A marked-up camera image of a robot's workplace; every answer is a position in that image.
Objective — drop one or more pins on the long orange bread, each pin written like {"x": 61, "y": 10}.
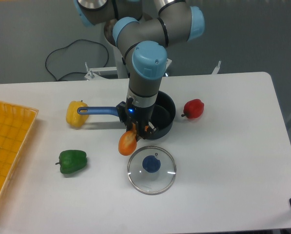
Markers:
{"x": 127, "y": 143}

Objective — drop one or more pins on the glass lid blue knob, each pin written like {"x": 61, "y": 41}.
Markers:
{"x": 151, "y": 170}

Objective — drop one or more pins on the white table clamp bracket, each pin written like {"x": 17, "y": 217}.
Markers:
{"x": 216, "y": 69}

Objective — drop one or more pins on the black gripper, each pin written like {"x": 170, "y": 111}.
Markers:
{"x": 144, "y": 119}

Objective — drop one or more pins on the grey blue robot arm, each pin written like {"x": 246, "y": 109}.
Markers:
{"x": 142, "y": 45}

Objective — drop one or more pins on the red bell pepper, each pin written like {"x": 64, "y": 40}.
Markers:
{"x": 193, "y": 109}

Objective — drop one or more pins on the yellow plastic basket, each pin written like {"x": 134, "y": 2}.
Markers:
{"x": 16, "y": 122}

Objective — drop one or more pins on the yellow bell pepper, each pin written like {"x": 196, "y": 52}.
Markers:
{"x": 73, "y": 118}

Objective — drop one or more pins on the dark pot blue handle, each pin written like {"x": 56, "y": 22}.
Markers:
{"x": 165, "y": 112}

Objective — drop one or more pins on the green bell pepper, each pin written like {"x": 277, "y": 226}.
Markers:
{"x": 71, "y": 161}

